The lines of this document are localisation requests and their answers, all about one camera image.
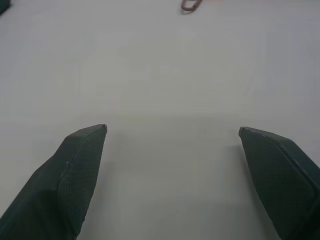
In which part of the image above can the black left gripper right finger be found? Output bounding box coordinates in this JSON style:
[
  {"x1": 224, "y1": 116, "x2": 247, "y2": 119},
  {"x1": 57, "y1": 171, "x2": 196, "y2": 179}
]
[{"x1": 238, "y1": 126, "x2": 320, "y2": 240}]

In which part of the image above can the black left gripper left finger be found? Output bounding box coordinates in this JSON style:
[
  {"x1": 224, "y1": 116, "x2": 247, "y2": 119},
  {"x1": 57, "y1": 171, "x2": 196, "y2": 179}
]
[{"x1": 0, "y1": 123, "x2": 108, "y2": 240}]

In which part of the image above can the dark object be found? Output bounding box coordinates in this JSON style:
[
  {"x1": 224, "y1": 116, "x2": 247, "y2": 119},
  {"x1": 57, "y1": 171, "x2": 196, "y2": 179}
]
[{"x1": 0, "y1": 0, "x2": 12, "y2": 14}]

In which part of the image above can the brown loop strap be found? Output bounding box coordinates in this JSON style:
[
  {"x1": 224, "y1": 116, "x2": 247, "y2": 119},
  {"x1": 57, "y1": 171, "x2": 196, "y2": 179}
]
[{"x1": 180, "y1": 0, "x2": 202, "y2": 12}]

